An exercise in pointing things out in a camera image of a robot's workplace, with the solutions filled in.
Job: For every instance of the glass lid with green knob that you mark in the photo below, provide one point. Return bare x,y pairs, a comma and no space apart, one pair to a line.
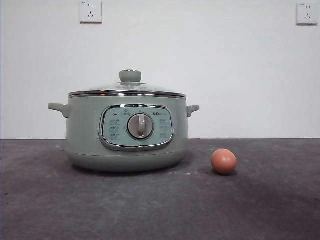
130,76

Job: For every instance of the brown egg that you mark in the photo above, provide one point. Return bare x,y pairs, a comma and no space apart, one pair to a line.
223,162

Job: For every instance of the pale green electric pot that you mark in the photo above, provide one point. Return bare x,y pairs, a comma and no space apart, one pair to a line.
85,130

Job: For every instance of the white wall socket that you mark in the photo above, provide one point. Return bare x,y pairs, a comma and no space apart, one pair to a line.
91,12
307,13

